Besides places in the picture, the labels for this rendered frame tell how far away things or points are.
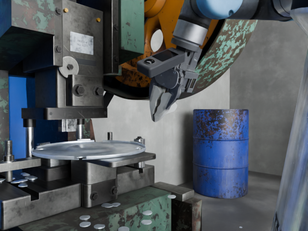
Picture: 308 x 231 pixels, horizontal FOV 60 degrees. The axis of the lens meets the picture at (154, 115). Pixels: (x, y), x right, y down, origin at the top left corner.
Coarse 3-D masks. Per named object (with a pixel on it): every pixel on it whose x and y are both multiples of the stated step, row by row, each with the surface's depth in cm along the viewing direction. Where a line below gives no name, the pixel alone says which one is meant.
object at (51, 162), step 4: (36, 156) 76; (44, 160) 73; (48, 160) 71; (52, 160) 71; (56, 160) 72; (60, 160) 72; (64, 160) 73; (68, 160) 74; (44, 164) 73; (48, 164) 71; (52, 164) 71; (56, 164) 72; (60, 164) 72; (64, 164) 73
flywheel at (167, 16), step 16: (160, 0) 99; (176, 0) 96; (144, 16) 106; (160, 16) 101; (176, 16) 96; (144, 32) 107; (208, 32) 84; (144, 48) 107; (160, 48) 102; (208, 48) 87; (128, 64) 114; (128, 80) 109; (144, 80) 103
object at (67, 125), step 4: (60, 120) 76; (64, 120) 76; (68, 120) 76; (72, 120) 77; (76, 120) 79; (60, 124) 77; (64, 124) 76; (68, 124) 77; (72, 124) 78; (76, 124) 79; (60, 128) 77; (64, 128) 76; (68, 128) 77; (72, 128) 78; (76, 128) 79
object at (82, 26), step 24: (72, 24) 70; (96, 24) 76; (72, 48) 70; (96, 48) 76; (48, 72) 70; (72, 72) 69; (96, 72) 76; (48, 96) 70; (72, 96) 68; (96, 96) 73
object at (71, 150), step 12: (48, 144) 76; (60, 144) 79; (72, 144) 79; (84, 144) 74; (96, 144) 74; (108, 144) 74; (120, 144) 79; (132, 144) 79; (48, 156) 57; (60, 156) 56; (72, 156) 56; (84, 156) 59; (96, 156) 57; (108, 156) 58; (120, 156) 59
